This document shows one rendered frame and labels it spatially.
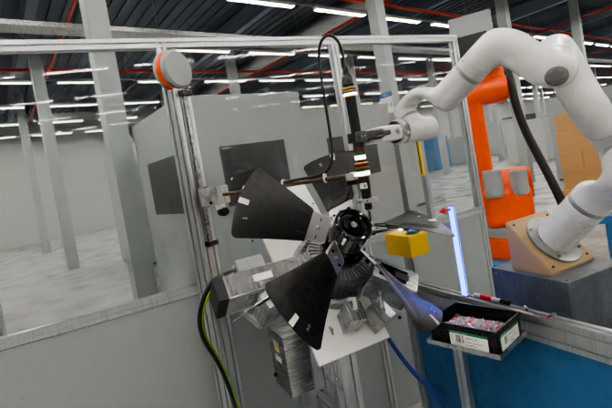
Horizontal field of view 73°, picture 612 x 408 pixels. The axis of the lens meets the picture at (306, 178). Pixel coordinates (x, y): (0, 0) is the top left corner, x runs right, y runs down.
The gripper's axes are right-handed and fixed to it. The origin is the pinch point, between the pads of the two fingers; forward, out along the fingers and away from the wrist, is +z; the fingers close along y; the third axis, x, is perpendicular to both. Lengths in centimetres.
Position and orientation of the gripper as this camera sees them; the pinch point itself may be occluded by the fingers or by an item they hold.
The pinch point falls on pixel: (356, 137)
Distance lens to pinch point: 133.9
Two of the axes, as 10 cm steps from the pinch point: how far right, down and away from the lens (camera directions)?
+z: -8.8, 1.5, -4.5
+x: -1.6, -9.9, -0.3
